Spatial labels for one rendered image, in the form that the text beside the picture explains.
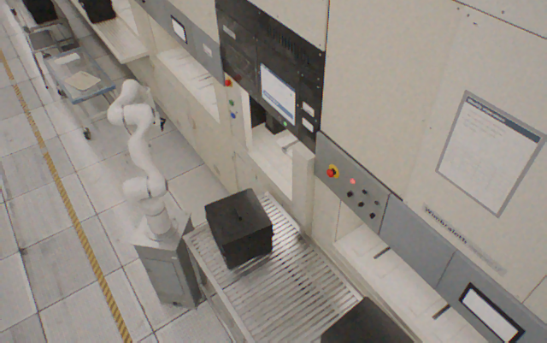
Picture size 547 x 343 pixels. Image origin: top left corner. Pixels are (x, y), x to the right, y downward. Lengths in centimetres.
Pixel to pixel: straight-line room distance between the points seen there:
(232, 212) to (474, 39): 151
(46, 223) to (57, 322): 92
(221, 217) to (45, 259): 185
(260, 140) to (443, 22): 183
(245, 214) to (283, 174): 49
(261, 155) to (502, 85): 183
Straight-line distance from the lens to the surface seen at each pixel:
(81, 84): 450
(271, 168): 265
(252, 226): 220
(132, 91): 227
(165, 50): 393
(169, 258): 260
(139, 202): 234
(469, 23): 118
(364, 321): 197
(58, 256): 372
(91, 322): 332
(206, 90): 336
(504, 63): 115
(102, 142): 447
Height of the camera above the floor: 280
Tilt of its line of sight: 46 degrees down
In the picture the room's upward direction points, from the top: 2 degrees counter-clockwise
